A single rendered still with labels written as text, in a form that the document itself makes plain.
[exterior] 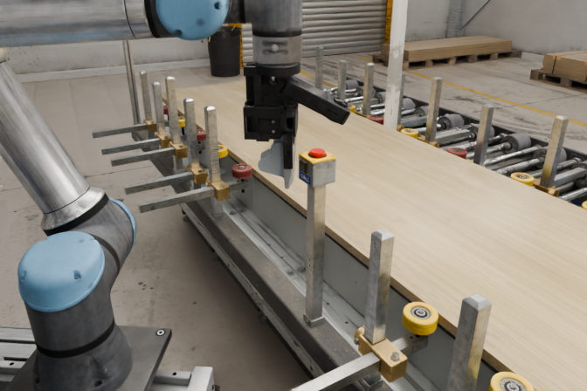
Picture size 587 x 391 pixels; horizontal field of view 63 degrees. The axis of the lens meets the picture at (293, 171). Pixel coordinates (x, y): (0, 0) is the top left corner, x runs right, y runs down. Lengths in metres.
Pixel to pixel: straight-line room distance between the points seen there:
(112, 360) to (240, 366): 1.51
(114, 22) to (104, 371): 0.52
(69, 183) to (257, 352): 1.67
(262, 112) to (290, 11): 0.15
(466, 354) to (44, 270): 0.70
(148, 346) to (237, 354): 1.47
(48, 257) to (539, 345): 0.98
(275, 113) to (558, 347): 0.81
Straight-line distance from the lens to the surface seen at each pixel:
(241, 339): 2.46
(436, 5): 10.88
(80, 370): 0.84
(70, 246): 0.81
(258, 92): 0.76
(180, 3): 0.58
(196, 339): 2.49
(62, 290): 0.76
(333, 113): 0.76
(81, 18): 0.63
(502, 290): 1.36
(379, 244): 1.04
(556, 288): 1.42
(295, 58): 0.74
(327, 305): 1.65
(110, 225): 0.88
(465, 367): 0.98
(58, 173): 0.86
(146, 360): 0.92
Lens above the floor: 1.66
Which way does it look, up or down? 24 degrees down
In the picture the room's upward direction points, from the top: straight up
